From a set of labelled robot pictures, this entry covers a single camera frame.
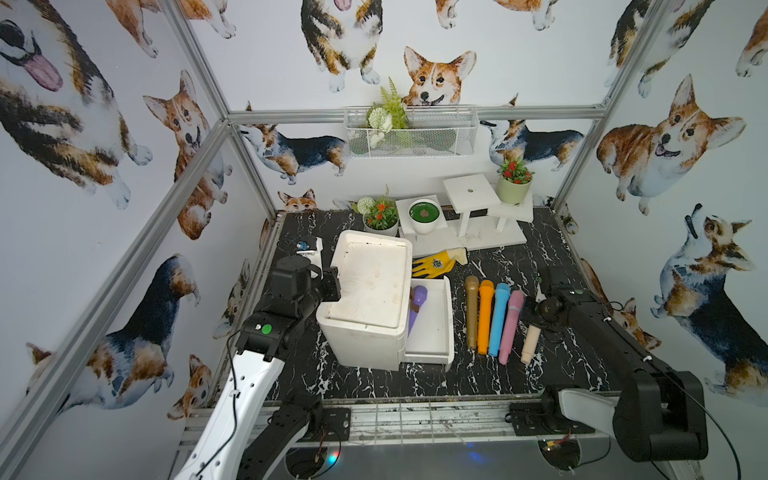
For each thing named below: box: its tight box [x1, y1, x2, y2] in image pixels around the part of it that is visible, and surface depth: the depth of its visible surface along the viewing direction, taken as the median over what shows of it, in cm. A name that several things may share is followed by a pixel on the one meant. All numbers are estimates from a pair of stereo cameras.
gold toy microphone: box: [465, 275, 479, 350], surface depth 94 cm
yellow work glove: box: [412, 247, 468, 279], surface depth 105 cm
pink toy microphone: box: [499, 290, 525, 365], surface depth 90 cm
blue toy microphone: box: [489, 282, 511, 357], surface depth 92 cm
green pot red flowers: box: [497, 157, 535, 205], surface depth 97 cm
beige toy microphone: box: [520, 325, 541, 364], surface depth 86 cm
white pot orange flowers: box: [350, 184, 400, 237], surface depth 104 cm
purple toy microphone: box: [407, 285, 428, 337], surface depth 94 cm
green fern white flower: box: [366, 76, 409, 149], surface depth 84 cm
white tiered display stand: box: [395, 174, 534, 257], surface depth 102 cm
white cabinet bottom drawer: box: [398, 276, 455, 371], surface depth 91 cm
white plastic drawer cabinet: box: [316, 230, 413, 371], surface depth 74 cm
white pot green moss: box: [408, 198, 441, 235], surface depth 92 cm
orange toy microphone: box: [478, 279, 494, 355], surface depth 92 cm
